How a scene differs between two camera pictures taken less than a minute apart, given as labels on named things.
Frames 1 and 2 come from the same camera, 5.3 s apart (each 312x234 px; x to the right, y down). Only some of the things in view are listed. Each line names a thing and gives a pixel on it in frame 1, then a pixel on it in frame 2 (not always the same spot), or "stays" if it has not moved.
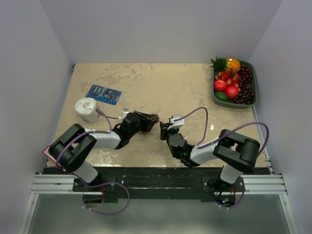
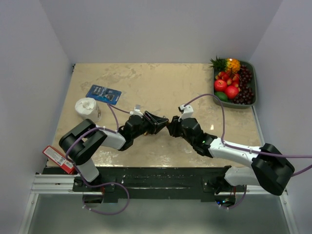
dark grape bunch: (246, 95) stays
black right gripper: (164, 131) -> (174, 124)
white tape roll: (86, 108) stays
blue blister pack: (104, 94) stays
